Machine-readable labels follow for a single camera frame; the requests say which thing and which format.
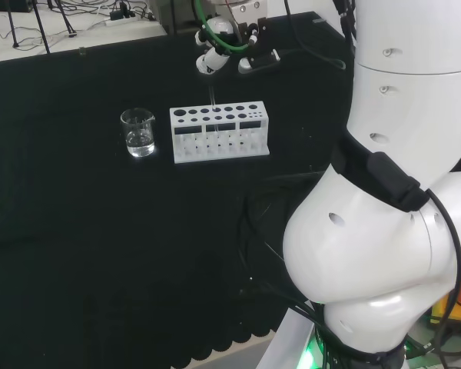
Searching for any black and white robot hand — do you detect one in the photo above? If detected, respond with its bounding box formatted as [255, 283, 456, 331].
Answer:
[194, 0, 281, 76]

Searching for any clear glass rod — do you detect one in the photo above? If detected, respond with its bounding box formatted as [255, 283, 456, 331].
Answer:
[208, 84, 221, 135]

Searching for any white test tube rack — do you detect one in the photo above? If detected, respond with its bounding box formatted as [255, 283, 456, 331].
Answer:
[169, 100, 272, 165]

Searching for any grey equipment box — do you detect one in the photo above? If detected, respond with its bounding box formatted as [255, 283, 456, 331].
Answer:
[150, 0, 216, 35]

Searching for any white power strip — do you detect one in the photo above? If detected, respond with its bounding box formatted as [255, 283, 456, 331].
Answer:
[104, 14, 148, 27]

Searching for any glass beaker with water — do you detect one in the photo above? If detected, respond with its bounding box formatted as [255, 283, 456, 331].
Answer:
[120, 108, 157, 158]

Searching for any black tripod leg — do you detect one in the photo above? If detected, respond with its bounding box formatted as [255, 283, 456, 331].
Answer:
[5, 0, 21, 49]
[30, 0, 51, 55]
[55, 0, 77, 38]

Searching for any black bench cloth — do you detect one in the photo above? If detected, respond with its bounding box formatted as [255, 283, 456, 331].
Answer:
[0, 11, 373, 369]

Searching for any black cable bundle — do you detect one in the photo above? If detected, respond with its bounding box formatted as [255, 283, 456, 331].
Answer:
[236, 171, 331, 335]

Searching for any thick black cable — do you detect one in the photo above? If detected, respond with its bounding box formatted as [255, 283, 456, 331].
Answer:
[370, 151, 461, 357]

